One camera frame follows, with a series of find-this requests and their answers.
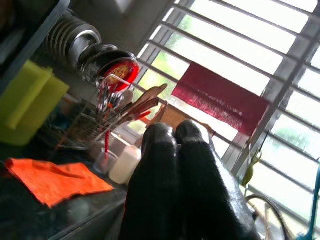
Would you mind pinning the red plate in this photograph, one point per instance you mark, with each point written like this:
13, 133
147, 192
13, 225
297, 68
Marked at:
122, 72

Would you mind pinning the glass bowl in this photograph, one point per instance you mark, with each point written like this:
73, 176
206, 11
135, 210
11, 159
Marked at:
97, 60

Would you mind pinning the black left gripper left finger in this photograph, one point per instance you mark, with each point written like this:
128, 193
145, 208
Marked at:
150, 187

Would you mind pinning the light wooden spatula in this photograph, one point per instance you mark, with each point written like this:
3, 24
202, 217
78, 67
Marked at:
160, 112

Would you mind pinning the lime green peeler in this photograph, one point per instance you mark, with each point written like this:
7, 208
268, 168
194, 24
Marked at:
250, 170

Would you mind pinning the stacked steel plates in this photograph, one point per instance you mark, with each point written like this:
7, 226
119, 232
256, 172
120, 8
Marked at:
65, 37

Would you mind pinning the orange cloth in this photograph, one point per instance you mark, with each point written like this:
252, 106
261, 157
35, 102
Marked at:
57, 180

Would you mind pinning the lime green plastic box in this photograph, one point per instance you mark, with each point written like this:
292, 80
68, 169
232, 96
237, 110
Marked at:
27, 100

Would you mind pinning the clear plastic cup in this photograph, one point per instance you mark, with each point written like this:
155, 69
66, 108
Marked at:
105, 162

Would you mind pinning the white plastic bottle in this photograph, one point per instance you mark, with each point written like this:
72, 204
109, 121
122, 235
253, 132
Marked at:
125, 165

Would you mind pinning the red straw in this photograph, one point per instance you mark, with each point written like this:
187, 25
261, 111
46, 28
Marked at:
107, 142

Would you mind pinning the maroon cloth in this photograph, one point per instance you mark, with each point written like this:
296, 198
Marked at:
220, 100

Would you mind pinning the brown wooden spatula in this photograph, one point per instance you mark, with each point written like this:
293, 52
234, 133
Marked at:
152, 91

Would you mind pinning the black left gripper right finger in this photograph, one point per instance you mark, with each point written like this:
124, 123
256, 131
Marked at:
207, 195

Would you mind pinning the white window grille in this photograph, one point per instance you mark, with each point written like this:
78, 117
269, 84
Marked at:
225, 37

